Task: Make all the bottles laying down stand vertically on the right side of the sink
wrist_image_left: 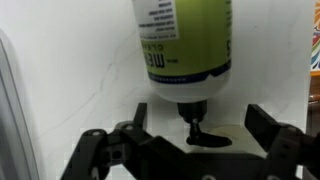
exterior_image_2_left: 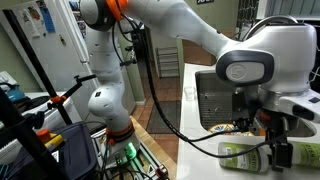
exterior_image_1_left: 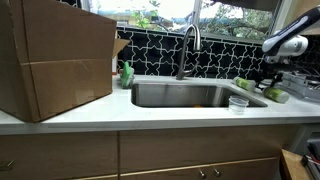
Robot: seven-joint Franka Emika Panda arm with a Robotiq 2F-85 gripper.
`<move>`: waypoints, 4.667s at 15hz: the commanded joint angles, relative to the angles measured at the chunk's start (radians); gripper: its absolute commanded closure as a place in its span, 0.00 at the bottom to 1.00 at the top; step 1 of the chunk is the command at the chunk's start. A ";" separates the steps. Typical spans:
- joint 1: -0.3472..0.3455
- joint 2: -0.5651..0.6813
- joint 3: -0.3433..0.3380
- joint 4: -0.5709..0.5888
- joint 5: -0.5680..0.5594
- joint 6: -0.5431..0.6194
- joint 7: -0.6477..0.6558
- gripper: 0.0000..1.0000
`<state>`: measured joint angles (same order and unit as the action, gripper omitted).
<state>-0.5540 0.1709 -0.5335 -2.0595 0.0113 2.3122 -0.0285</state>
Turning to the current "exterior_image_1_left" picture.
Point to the small orange object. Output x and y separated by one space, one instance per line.
198 106

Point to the kitchen window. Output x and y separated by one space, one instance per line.
166 13

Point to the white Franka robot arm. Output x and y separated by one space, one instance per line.
286 45

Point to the wide wooden cabinet panel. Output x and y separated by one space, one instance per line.
60 155

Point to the wooden cabinet door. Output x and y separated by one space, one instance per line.
166 175
246 170

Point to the clear plastic cup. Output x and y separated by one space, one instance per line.
238 106

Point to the wooden platform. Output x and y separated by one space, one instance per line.
293 166

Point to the stainless steel sink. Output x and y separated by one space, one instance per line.
173 95

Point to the green sponge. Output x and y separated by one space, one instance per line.
125 71

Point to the wooden drawer front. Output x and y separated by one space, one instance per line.
200 146

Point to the brown cardboard box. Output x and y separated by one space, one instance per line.
66 66

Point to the clear sponge holder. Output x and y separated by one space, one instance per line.
128 83

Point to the green pump soap bottle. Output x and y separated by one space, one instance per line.
276 95

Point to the aluminium extrusion frame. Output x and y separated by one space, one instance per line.
313 156

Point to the round metal cabinet knob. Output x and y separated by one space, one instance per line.
217 172
202 173

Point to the steel gooseneck faucet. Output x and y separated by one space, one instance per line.
181 63

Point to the grey dish rack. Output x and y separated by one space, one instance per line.
300 87

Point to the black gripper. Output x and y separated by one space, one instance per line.
276 65

